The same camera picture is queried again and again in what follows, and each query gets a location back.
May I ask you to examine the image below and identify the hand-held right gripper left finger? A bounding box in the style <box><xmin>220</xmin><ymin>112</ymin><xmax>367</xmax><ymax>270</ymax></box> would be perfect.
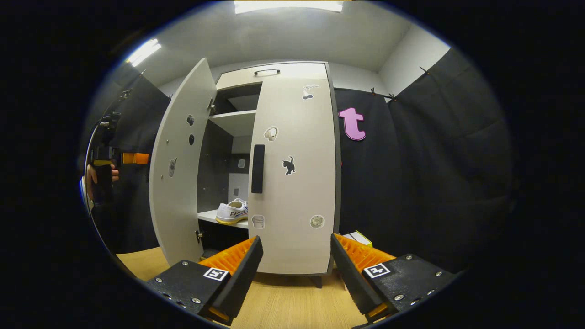
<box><xmin>143</xmin><ymin>235</ymin><xmax>264</xmax><ymax>326</ymax></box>

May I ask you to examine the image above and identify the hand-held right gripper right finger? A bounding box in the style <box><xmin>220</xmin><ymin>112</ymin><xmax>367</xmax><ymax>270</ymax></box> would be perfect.
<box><xmin>330</xmin><ymin>234</ymin><xmax>457</xmax><ymax>323</ymax></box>

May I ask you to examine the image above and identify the white canvas shoe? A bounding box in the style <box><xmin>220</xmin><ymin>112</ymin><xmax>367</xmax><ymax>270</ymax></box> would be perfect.
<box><xmin>215</xmin><ymin>198</ymin><xmax>249</xmax><ymax>225</ymax></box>

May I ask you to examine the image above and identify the white cabinet door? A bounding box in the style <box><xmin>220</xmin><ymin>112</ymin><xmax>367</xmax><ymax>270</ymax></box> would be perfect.
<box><xmin>248</xmin><ymin>75</ymin><xmax>340</xmax><ymax>276</ymax></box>
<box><xmin>149</xmin><ymin>58</ymin><xmax>218</xmax><ymax>267</ymax></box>

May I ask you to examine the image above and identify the white shoe cabinet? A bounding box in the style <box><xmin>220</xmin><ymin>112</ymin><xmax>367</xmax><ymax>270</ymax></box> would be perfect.
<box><xmin>197</xmin><ymin>61</ymin><xmax>342</xmax><ymax>289</ymax></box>

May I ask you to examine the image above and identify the yellow cardboard box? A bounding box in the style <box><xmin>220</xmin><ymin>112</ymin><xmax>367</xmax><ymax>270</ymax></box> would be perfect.
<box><xmin>343</xmin><ymin>230</ymin><xmax>373</xmax><ymax>248</ymax></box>

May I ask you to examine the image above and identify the black backdrop cloth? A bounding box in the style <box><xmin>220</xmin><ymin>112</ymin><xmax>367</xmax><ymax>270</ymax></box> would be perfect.
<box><xmin>82</xmin><ymin>46</ymin><xmax>515</xmax><ymax>275</ymax></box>

